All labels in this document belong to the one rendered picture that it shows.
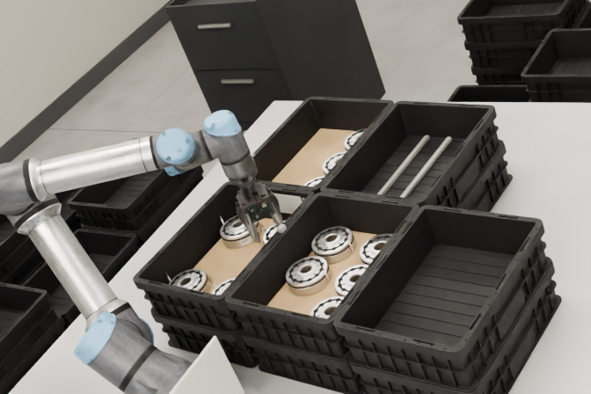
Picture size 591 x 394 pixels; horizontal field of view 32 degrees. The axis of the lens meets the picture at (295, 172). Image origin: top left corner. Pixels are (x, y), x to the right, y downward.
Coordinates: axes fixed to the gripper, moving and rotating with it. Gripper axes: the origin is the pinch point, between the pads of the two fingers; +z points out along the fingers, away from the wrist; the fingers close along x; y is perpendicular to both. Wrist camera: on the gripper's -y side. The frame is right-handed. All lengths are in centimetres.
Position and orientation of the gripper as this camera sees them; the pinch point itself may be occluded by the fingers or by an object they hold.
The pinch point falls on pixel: (268, 231)
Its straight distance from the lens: 252.0
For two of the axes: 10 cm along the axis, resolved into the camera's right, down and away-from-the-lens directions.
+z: 3.2, 8.0, 5.1
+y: 2.2, 4.6, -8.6
